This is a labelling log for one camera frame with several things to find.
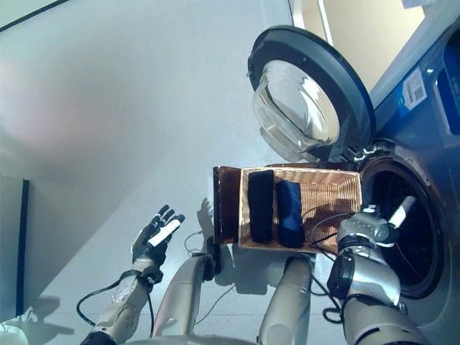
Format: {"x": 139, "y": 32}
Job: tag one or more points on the robot leg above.
{"x": 287, "y": 298}
{"x": 179, "y": 298}

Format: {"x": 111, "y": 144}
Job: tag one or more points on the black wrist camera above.
{"x": 370, "y": 209}
{"x": 152, "y": 276}

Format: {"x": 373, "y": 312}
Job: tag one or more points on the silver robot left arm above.
{"x": 122, "y": 302}

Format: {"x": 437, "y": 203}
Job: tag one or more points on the white counter cabinet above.
{"x": 359, "y": 36}

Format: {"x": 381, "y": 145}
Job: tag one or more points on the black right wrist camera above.
{"x": 370, "y": 209}

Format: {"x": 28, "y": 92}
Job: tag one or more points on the dark brown plastic stool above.
{"x": 226, "y": 205}

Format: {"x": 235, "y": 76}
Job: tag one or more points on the rectangular wicker laundry basket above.
{"x": 330, "y": 190}

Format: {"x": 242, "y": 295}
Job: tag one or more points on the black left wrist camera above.
{"x": 152, "y": 276}

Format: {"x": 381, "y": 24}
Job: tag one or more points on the grey robot torso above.
{"x": 201, "y": 340}

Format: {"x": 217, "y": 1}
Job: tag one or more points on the robot right leg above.
{"x": 287, "y": 298}

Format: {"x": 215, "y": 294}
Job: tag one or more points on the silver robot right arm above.
{"x": 373, "y": 280}

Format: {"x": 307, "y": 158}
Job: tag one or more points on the blue white energy label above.
{"x": 413, "y": 88}

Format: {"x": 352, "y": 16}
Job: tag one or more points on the blue cloth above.
{"x": 289, "y": 215}

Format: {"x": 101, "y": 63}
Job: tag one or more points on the dark grey washing machine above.
{"x": 431, "y": 161}

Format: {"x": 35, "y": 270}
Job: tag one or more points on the round glass washing machine door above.
{"x": 345, "y": 79}

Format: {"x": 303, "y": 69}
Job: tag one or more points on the robot left leg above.
{"x": 179, "y": 298}

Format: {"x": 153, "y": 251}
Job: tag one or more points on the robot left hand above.
{"x": 149, "y": 248}

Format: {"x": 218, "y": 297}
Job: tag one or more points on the black cloth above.
{"x": 260, "y": 205}

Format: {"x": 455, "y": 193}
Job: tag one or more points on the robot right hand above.
{"x": 390, "y": 231}

